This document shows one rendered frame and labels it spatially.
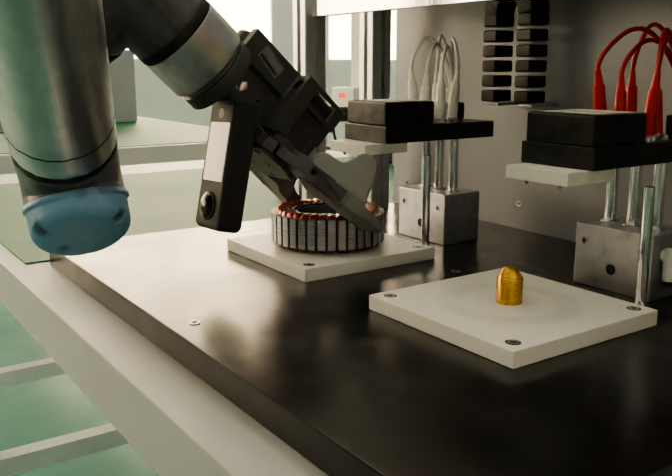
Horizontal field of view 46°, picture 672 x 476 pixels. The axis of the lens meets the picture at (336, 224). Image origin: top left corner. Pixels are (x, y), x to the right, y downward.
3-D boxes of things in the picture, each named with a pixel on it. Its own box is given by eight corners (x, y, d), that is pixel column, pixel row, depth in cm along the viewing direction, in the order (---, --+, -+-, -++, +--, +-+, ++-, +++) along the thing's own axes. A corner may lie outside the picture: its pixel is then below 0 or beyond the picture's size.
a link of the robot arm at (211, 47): (166, 66, 62) (130, 66, 68) (206, 105, 64) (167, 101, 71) (223, -3, 64) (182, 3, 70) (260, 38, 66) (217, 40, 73)
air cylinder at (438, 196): (442, 246, 82) (444, 194, 81) (397, 233, 88) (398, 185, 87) (478, 240, 85) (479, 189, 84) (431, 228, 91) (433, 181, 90)
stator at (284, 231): (310, 261, 71) (310, 220, 70) (251, 239, 80) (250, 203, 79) (407, 245, 77) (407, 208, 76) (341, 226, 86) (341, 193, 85)
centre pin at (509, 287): (509, 307, 57) (511, 271, 57) (490, 300, 59) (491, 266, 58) (527, 302, 58) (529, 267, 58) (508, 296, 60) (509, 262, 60)
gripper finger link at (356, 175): (417, 184, 71) (335, 124, 71) (382, 236, 70) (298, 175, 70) (409, 191, 75) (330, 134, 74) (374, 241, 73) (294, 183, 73)
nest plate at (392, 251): (305, 282, 68) (304, 268, 68) (226, 249, 80) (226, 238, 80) (434, 259, 77) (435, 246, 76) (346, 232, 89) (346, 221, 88)
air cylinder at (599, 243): (648, 302, 63) (653, 235, 61) (572, 281, 69) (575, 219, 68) (684, 292, 65) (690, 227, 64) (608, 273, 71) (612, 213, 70)
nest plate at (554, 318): (513, 370, 49) (514, 351, 49) (368, 309, 61) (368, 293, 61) (657, 325, 57) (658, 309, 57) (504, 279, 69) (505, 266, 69)
